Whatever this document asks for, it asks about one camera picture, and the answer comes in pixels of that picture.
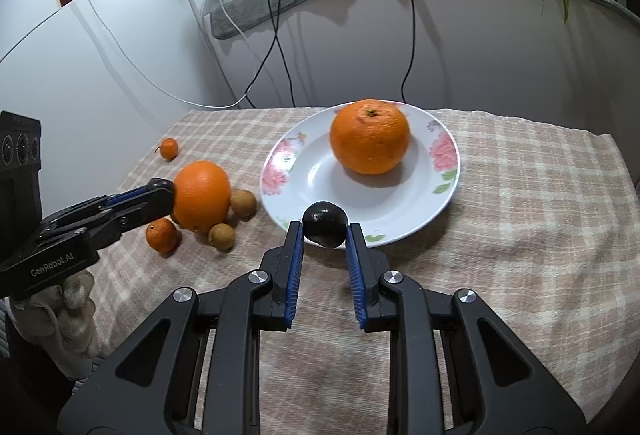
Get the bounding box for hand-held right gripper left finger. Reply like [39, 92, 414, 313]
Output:
[57, 221, 306, 435]

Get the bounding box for plaid beige blanket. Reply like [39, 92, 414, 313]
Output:
[87, 107, 637, 435]

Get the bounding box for large orange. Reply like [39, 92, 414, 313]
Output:
[329, 99, 411, 176]

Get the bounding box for floral white plate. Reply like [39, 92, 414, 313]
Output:
[259, 101, 460, 250]

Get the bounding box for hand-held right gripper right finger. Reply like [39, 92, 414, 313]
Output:
[345, 223, 587, 435]

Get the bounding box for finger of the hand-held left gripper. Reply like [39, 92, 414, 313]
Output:
[42, 178, 175, 227]
[47, 196, 175, 252]

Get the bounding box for dark avocado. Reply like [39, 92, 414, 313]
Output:
[302, 201, 349, 249]

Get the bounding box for black cable with inline switch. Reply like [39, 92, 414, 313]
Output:
[387, 0, 418, 104]

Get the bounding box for person's left hand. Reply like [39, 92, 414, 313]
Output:
[16, 267, 97, 379]

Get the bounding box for brown longan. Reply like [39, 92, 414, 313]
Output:
[229, 189, 258, 219]
[208, 223, 236, 252]

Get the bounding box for medium orange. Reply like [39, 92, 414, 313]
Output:
[171, 161, 232, 234]

